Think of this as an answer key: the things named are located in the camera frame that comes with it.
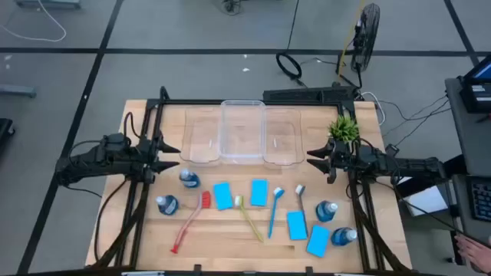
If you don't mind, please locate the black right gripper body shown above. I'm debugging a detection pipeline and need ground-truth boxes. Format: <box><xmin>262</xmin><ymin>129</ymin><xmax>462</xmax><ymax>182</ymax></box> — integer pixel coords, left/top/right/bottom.
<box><xmin>329</xmin><ymin>138</ymin><xmax>364</xmax><ymax>173</ymax></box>

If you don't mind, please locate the black hanging cable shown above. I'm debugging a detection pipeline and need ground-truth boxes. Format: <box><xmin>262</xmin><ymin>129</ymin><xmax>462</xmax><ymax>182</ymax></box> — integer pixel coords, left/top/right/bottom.
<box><xmin>285</xmin><ymin>0</ymin><xmax>302</xmax><ymax>53</ymax></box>

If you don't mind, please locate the small potted green plant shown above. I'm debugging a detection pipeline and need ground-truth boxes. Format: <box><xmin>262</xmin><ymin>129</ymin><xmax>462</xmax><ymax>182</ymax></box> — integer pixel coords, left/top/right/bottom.
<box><xmin>328</xmin><ymin>114</ymin><xmax>361</xmax><ymax>145</ymax></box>

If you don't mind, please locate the black perforated metal box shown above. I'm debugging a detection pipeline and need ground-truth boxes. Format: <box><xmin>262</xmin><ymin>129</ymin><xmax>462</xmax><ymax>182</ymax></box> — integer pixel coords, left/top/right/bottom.
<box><xmin>262</xmin><ymin>85</ymin><xmax>361</xmax><ymax>104</ymax></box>

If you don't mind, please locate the black floor fan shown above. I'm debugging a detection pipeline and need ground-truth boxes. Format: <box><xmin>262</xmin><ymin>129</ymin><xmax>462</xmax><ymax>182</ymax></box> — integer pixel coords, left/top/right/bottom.
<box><xmin>350</xmin><ymin>2</ymin><xmax>381</xmax><ymax>74</ymax></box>

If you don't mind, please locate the black laptop computer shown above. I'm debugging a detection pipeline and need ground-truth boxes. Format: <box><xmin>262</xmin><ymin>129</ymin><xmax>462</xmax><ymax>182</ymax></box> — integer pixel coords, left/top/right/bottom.
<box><xmin>458</xmin><ymin>53</ymin><xmax>491</xmax><ymax>115</ymax></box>

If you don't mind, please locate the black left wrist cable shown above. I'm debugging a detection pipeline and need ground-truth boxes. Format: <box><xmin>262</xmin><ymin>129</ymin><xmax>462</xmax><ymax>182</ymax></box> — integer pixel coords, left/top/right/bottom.
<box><xmin>121</xmin><ymin>110</ymin><xmax>142</xmax><ymax>140</ymax></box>

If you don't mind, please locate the grey metal bar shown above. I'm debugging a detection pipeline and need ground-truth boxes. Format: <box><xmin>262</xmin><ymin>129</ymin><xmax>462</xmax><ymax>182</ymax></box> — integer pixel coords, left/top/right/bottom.
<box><xmin>0</xmin><ymin>84</ymin><xmax>38</xmax><ymax>100</ymax></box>

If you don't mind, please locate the yellow hanging cable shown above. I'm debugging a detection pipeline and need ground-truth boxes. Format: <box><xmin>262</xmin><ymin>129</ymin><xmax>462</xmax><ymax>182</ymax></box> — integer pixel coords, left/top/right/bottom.
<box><xmin>336</xmin><ymin>0</ymin><xmax>366</xmax><ymax>84</ymax></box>

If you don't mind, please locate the deep clear plastic bin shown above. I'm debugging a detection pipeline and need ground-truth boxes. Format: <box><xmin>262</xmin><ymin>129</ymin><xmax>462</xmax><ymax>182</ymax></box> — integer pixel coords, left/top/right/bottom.
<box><xmin>219</xmin><ymin>99</ymin><xmax>268</xmax><ymax>166</ymax></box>

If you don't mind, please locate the coiled black cable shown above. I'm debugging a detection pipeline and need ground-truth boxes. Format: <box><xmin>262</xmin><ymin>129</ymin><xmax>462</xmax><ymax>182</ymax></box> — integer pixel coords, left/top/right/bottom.
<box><xmin>275</xmin><ymin>51</ymin><xmax>308</xmax><ymax>88</ymax></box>

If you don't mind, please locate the yellow-green dish brush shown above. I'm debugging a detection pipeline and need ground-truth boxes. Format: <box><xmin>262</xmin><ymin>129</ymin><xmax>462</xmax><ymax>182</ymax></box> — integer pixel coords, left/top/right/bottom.
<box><xmin>234</xmin><ymin>195</ymin><xmax>265</xmax><ymax>244</ymax></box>

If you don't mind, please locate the blue dish brush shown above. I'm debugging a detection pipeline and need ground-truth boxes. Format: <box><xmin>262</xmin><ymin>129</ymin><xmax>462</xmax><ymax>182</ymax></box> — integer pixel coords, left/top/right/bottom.
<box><xmin>267</xmin><ymin>186</ymin><xmax>286</xmax><ymax>240</ymax></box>

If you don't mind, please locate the person's hand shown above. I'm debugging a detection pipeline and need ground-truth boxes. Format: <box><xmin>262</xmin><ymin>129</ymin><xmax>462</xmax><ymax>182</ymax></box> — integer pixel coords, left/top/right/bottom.
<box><xmin>454</xmin><ymin>234</ymin><xmax>491</xmax><ymax>274</ymax></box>

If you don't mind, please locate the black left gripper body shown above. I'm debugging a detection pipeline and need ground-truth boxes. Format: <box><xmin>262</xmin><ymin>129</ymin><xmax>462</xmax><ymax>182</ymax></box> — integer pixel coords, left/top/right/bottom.
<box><xmin>134</xmin><ymin>134</ymin><xmax>164</xmax><ymax>173</ymax></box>

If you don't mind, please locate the grey desk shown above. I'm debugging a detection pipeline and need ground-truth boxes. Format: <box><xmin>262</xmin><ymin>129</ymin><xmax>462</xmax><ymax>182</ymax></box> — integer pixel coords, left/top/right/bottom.
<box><xmin>443</xmin><ymin>75</ymin><xmax>491</xmax><ymax>274</ymax></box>

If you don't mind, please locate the black chair base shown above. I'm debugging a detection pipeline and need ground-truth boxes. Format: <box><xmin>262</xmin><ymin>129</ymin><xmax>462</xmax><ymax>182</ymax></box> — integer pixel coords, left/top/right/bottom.
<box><xmin>0</xmin><ymin>117</ymin><xmax>17</xmax><ymax>150</ymax></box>

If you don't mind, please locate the black desk support bar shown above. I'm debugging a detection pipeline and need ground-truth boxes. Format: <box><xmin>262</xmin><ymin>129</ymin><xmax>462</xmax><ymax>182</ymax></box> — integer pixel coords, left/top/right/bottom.
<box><xmin>440</xmin><ymin>154</ymin><xmax>467</xmax><ymax>183</ymax></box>

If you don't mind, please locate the black cable bundle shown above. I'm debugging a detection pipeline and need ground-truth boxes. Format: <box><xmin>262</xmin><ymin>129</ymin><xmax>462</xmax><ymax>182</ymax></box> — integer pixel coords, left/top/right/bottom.
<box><xmin>219</xmin><ymin>0</ymin><xmax>243</xmax><ymax>16</ymax></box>

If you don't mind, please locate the blue dish soap bottle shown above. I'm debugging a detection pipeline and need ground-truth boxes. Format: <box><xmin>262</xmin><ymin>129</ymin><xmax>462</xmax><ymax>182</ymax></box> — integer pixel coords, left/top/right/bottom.
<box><xmin>179</xmin><ymin>167</ymin><xmax>202</xmax><ymax>189</ymax></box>
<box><xmin>315</xmin><ymin>199</ymin><xmax>339</xmax><ymax>223</ymax></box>
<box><xmin>155</xmin><ymin>194</ymin><xmax>180</xmax><ymax>216</ymax></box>
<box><xmin>331</xmin><ymin>226</ymin><xmax>358</xmax><ymax>248</ymax></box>

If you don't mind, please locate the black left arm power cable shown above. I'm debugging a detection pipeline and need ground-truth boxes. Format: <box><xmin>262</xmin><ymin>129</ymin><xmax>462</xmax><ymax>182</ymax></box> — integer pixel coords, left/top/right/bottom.
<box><xmin>93</xmin><ymin>178</ymin><xmax>130</xmax><ymax>264</ymax></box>

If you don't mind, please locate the black aluminium rig frame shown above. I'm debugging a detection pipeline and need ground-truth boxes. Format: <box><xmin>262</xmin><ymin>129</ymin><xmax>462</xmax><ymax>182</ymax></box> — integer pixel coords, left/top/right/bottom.
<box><xmin>91</xmin><ymin>86</ymin><xmax>414</xmax><ymax>276</ymax></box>

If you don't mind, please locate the red dish brush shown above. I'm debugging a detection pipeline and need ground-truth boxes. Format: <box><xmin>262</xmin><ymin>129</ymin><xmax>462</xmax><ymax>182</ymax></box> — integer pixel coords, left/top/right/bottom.
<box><xmin>170</xmin><ymin>190</ymin><xmax>213</xmax><ymax>255</ymax></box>

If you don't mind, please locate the white floor cable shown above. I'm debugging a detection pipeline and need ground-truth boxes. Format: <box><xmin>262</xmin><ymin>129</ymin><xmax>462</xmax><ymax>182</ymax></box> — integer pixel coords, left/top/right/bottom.
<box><xmin>0</xmin><ymin>0</ymin><xmax>68</xmax><ymax>43</ymax></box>

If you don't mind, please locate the short white cable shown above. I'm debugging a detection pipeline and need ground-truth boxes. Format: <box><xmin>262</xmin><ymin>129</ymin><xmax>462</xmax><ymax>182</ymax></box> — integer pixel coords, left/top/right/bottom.
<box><xmin>360</xmin><ymin>90</ymin><xmax>386</xmax><ymax>127</ymax></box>

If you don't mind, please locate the grey dish brush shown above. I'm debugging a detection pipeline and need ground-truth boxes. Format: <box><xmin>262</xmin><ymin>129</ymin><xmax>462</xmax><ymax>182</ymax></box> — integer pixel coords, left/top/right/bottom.
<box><xmin>294</xmin><ymin>184</ymin><xmax>308</xmax><ymax>227</ymax></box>

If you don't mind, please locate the blue sponge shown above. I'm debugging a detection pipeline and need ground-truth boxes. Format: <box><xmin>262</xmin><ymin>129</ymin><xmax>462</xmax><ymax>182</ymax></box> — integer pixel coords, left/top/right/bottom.
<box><xmin>305</xmin><ymin>225</ymin><xmax>331</xmax><ymax>258</ymax></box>
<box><xmin>286</xmin><ymin>210</ymin><xmax>309</xmax><ymax>242</ymax></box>
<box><xmin>250</xmin><ymin>179</ymin><xmax>269</xmax><ymax>208</ymax></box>
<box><xmin>213</xmin><ymin>182</ymin><xmax>235</xmax><ymax>212</ymax></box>

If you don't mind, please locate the shallow clear plastic tray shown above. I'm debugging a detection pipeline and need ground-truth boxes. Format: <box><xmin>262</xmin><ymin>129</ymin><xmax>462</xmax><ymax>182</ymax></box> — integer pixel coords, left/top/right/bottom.
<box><xmin>180</xmin><ymin>106</ymin><xmax>223</xmax><ymax>167</ymax></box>
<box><xmin>263</xmin><ymin>106</ymin><xmax>307</xmax><ymax>169</ymax></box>

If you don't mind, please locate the black keyboard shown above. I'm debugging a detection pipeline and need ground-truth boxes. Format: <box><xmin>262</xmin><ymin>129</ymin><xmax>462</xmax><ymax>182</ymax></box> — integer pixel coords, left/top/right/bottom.
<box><xmin>468</xmin><ymin>179</ymin><xmax>491</xmax><ymax>224</ymax></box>

